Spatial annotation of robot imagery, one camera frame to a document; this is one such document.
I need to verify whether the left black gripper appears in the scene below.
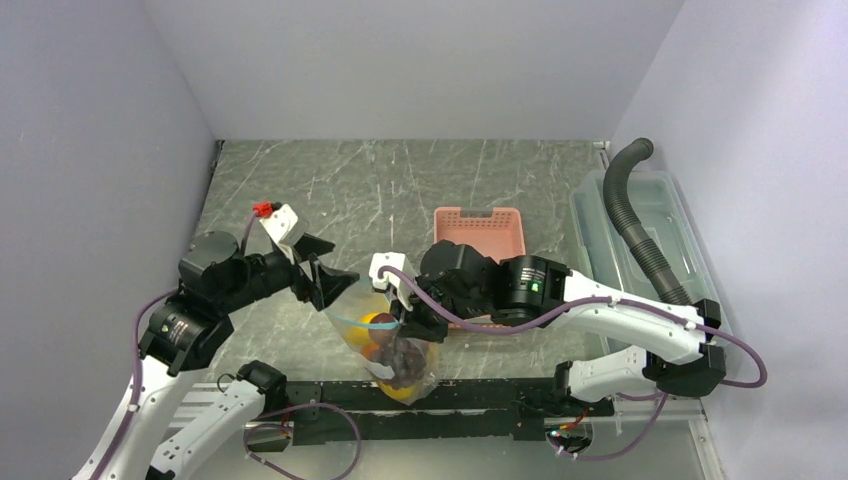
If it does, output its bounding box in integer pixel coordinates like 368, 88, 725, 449
217, 230, 360, 312

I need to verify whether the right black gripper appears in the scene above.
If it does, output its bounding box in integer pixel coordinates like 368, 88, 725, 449
389, 272, 490, 344

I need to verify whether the dark red grape bunch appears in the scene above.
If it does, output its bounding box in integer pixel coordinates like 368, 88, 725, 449
366, 337, 429, 387

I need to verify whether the clear zip bag blue zipper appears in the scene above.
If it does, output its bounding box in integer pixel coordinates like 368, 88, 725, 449
324, 280, 440, 406

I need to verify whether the orange fruit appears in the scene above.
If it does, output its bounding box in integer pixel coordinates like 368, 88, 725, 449
360, 343, 381, 363

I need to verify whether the yellow lemon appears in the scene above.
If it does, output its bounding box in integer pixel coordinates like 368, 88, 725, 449
343, 312, 386, 348

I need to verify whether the pink perforated plastic basket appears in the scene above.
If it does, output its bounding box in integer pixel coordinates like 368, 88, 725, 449
431, 207, 526, 336

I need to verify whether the yellow mango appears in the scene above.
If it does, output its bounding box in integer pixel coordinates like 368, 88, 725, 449
377, 381, 427, 405

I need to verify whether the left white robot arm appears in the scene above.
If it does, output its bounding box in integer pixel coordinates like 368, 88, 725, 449
75, 231, 359, 479

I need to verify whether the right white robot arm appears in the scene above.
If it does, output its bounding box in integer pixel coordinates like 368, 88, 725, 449
370, 241, 726, 415

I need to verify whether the clear plastic storage bin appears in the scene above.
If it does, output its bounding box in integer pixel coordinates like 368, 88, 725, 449
563, 170, 722, 364

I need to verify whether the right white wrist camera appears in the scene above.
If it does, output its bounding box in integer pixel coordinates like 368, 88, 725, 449
368, 252, 415, 312

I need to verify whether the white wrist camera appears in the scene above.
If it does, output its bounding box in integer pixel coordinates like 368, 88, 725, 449
252, 202, 309, 263
368, 252, 415, 312

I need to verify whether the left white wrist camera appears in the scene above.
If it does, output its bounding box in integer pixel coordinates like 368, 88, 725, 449
252, 202, 309, 263

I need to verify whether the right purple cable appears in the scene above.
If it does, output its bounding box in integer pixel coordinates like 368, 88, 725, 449
377, 266, 770, 391

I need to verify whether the purple cable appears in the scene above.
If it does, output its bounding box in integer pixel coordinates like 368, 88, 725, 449
86, 211, 266, 480
377, 266, 770, 391

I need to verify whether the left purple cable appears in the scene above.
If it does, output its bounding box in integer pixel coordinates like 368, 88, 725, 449
86, 211, 266, 480

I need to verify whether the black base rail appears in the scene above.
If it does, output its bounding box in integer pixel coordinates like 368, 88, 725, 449
257, 378, 615, 446

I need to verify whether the grey corrugated hose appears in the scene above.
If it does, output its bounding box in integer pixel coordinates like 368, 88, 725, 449
602, 137, 694, 307

